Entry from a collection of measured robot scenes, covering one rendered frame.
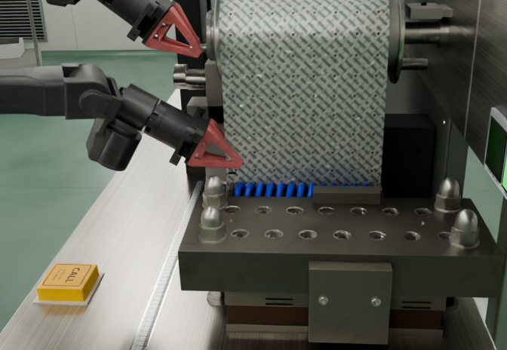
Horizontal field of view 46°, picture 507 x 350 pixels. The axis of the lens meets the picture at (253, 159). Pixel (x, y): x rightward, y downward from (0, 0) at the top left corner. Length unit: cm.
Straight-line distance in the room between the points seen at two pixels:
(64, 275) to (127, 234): 18
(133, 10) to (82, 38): 605
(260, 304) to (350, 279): 13
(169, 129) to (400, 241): 36
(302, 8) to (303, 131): 18
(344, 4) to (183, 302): 48
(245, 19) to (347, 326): 44
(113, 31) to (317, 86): 601
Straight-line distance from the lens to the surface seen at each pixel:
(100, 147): 92
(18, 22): 718
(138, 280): 96
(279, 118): 89
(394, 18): 87
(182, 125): 89
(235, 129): 90
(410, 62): 106
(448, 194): 87
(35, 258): 292
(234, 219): 83
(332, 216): 84
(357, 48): 86
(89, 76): 87
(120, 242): 107
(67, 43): 702
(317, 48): 86
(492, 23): 73
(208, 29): 89
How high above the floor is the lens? 142
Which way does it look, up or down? 22 degrees down
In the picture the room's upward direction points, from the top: 2 degrees counter-clockwise
